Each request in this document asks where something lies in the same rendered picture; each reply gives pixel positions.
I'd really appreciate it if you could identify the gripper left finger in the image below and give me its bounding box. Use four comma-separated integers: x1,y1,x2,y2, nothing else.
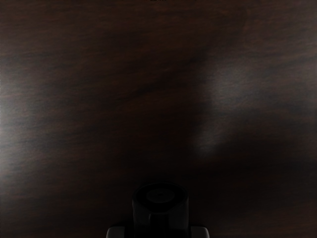
106,225,135,238

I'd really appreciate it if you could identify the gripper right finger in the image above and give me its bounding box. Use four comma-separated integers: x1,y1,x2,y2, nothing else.
188,225,210,238

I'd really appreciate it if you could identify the black cylindrical bottle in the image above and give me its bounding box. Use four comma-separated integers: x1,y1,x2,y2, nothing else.
131,182,190,238

